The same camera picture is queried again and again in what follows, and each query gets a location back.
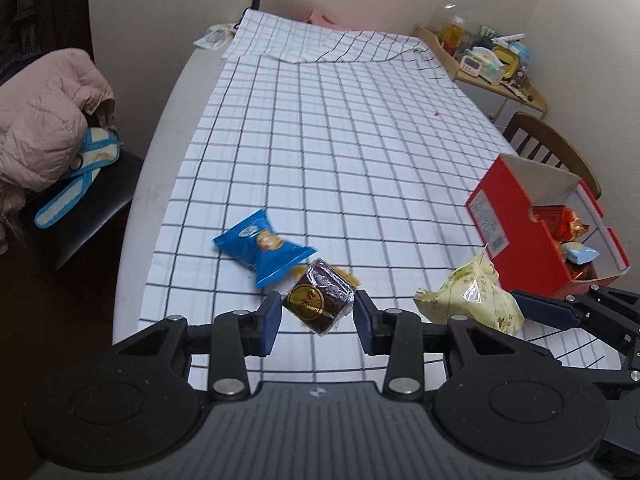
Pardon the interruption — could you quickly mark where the pink puffer jacket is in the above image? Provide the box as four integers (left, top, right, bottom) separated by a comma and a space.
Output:
0, 48, 117, 252

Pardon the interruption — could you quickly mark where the dark brown cake packet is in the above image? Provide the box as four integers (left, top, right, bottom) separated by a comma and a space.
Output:
283, 258, 359, 336

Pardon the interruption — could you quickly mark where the wooden chair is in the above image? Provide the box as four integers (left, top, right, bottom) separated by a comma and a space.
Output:
503, 112, 602, 200

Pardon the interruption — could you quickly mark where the small red foil snack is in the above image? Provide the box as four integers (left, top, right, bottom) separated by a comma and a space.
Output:
532, 205, 590, 244

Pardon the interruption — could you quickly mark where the black chair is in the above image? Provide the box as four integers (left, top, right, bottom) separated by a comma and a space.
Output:
20, 150, 143, 269

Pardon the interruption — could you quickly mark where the light blue cookie packet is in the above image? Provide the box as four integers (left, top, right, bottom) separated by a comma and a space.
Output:
561, 242, 600, 266

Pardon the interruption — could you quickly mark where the paper at table corner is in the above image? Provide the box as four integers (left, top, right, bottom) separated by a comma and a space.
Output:
193, 24, 238, 51

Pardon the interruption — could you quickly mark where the red cardboard box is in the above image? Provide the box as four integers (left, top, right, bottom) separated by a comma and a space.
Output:
465, 154, 630, 298

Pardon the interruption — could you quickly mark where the grey side cabinet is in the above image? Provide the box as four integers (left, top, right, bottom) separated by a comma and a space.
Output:
412, 25, 549, 122

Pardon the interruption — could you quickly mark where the pink item behind table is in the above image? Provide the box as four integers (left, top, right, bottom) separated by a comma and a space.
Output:
307, 9, 348, 32

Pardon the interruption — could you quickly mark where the pink digital timer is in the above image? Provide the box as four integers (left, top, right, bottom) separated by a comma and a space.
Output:
459, 55, 483, 77

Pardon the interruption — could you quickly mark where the blue snack packet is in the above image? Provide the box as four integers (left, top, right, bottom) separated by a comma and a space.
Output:
213, 209, 317, 288

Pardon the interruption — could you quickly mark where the pale yellow snack bag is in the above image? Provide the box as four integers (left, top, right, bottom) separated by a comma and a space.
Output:
413, 252, 525, 336

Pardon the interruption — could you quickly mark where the orange liquid bottle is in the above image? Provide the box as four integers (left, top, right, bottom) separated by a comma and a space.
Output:
442, 15, 465, 56

